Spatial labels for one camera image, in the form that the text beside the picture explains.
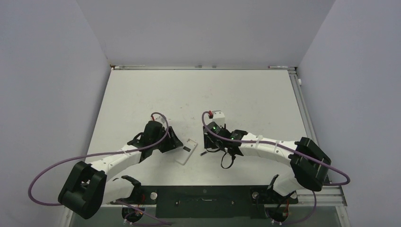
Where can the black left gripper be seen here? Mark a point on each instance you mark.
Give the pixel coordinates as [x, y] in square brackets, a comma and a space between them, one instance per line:
[172, 142]

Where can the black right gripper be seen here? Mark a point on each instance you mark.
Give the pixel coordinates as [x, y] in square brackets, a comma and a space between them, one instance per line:
[209, 143]

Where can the white remote control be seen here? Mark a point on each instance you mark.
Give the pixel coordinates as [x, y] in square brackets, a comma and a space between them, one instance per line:
[183, 155]

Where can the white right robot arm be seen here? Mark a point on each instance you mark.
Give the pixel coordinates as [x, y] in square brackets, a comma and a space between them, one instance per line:
[308, 162]

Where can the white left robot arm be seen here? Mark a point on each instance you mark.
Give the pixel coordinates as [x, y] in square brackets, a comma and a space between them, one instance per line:
[91, 185]

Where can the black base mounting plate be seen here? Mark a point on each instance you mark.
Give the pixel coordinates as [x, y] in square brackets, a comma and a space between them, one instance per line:
[210, 201]

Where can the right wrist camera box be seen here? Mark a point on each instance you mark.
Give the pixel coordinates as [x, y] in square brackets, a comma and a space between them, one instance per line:
[218, 117]

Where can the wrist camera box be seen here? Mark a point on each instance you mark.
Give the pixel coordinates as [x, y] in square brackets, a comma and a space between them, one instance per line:
[160, 119]
[218, 117]

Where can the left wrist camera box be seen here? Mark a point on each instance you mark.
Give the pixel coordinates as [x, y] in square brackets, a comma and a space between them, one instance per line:
[160, 119]

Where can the aluminium rail back edge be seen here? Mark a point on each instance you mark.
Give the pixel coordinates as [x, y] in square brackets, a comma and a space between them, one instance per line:
[200, 67]

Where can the aluminium rail edge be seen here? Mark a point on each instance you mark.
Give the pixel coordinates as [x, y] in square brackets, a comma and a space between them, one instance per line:
[307, 121]
[200, 67]

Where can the aluminium rail right edge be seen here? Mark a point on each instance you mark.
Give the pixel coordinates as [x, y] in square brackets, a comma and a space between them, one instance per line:
[307, 121]

